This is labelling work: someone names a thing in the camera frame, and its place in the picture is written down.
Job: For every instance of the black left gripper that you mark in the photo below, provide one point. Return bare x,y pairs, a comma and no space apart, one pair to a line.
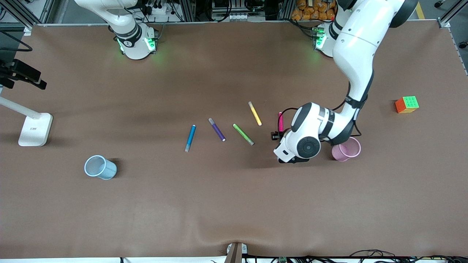
276,136

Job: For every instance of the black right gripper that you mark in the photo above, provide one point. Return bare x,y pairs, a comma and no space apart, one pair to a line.
4,71

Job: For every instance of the pink marker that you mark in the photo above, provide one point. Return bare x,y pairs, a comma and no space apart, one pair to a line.
280,122

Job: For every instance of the blue marker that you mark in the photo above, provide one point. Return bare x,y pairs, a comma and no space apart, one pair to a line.
190,138

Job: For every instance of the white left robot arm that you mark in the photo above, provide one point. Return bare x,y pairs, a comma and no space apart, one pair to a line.
358,44

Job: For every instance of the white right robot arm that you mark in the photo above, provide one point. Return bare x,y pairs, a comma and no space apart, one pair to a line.
133,44

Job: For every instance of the yellow marker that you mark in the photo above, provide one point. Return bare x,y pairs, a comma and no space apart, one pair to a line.
255,114

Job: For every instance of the green marker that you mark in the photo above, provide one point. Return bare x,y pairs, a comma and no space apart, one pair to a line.
243,134

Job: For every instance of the white lamp stand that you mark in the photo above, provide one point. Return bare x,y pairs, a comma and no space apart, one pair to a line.
34,129

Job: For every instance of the purple marker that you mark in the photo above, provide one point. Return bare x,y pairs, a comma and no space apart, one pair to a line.
217,130

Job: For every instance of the pink mesh cup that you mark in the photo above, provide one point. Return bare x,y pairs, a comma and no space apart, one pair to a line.
347,151

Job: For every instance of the blue mesh cup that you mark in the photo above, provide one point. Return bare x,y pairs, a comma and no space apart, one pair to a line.
100,168

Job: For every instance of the orange snack bags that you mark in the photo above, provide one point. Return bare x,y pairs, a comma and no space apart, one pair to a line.
310,11

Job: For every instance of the multicoloured puzzle cube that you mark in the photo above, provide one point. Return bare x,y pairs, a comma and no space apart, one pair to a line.
407,105

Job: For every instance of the white power strip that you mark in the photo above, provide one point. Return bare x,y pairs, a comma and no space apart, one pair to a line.
157,10

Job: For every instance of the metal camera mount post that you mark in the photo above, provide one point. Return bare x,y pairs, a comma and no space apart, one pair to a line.
234,254

